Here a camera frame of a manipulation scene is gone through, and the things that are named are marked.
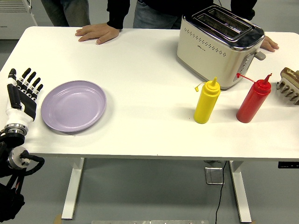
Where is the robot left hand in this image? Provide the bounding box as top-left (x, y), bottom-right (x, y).
top-left (5, 67), bottom-right (44, 128)

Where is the purple round plate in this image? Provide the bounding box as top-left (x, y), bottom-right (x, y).
top-left (41, 80), bottom-right (107, 133)

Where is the white table leg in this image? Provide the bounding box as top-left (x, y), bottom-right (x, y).
top-left (61, 158), bottom-right (85, 221)
top-left (228, 160), bottom-right (252, 223)

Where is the person's right hand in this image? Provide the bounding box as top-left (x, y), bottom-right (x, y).
top-left (75, 24), bottom-right (121, 45)

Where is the person's hand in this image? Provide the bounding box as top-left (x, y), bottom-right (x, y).
top-left (75, 24), bottom-right (121, 45)
top-left (259, 35), bottom-right (280, 52)

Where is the person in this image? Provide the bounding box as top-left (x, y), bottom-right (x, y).
top-left (41, 0), bottom-right (91, 27)
top-left (107, 0), bottom-right (257, 30)

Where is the yellow squeeze bottle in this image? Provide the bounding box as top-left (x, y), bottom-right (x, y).
top-left (193, 77), bottom-right (221, 124)

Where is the cream chrome two-slot toaster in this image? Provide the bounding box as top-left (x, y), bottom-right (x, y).
top-left (176, 2), bottom-right (267, 91)

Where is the silver floor socket box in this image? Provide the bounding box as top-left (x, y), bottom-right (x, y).
top-left (204, 166), bottom-right (225, 185)

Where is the red squeeze bottle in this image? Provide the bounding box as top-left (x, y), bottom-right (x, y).
top-left (235, 73), bottom-right (273, 124)

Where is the person's left hand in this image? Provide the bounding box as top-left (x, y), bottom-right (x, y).
top-left (259, 35), bottom-right (280, 52)

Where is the white toast rack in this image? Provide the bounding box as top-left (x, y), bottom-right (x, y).
top-left (276, 78), bottom-right (299, 105)

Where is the black table control panel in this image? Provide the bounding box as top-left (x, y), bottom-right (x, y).
top-left (278, 161), bottom-right (299, 169)

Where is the brown bread slice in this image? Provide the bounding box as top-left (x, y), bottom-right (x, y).
top-left (280, 67), bottom-right (299, 90)

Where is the black power cable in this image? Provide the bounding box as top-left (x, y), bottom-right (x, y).
top-left (214, 161), bottom-right (228, 224)

